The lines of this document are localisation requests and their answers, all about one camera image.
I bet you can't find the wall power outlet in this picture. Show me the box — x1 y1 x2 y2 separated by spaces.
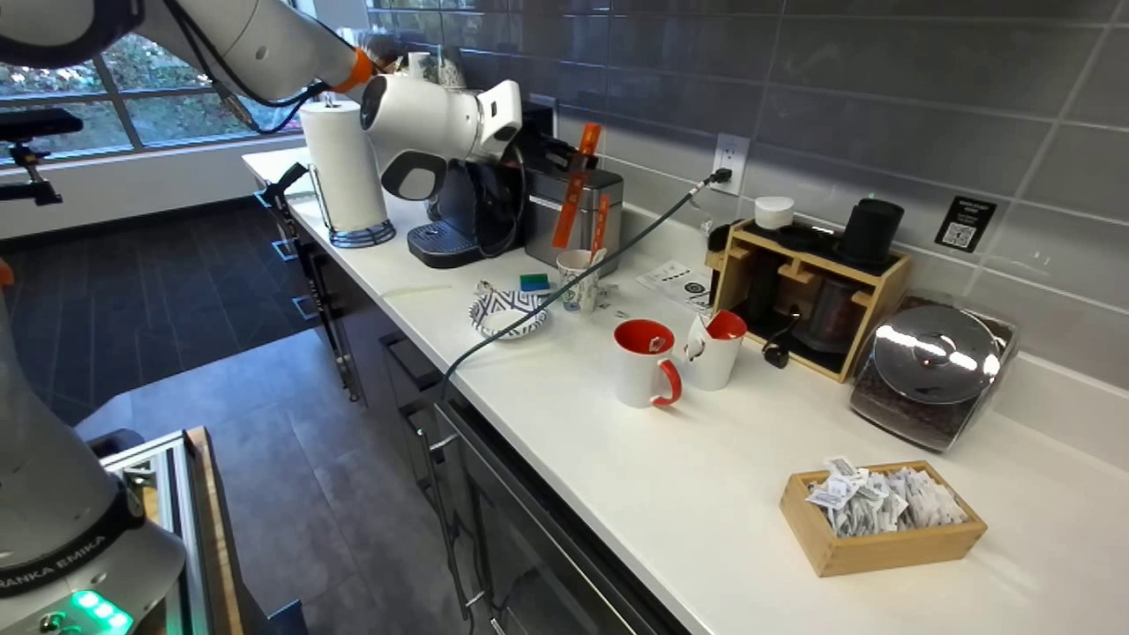
712 134 746 194

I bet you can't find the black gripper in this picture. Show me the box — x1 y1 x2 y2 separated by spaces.
382 147 524 206

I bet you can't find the wooden organizer rack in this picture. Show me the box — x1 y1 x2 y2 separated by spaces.
704 224 909 380

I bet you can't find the Keurig coffee machine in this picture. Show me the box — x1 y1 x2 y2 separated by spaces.
406 102 553 270

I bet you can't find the orange stick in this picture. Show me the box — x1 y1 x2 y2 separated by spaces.
550 124 603 251

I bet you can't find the white mug red interior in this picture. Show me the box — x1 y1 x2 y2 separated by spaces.
615 319 683 407

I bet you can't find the paper towel roll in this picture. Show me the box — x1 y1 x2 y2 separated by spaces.
301 98 393 251

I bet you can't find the blue patterned paper plate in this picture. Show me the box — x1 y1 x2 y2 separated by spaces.
468 283 550 343

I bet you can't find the wooden box of packets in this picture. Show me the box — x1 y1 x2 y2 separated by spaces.
780 460 989 578

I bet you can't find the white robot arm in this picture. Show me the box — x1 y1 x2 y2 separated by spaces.
0 0 520 635

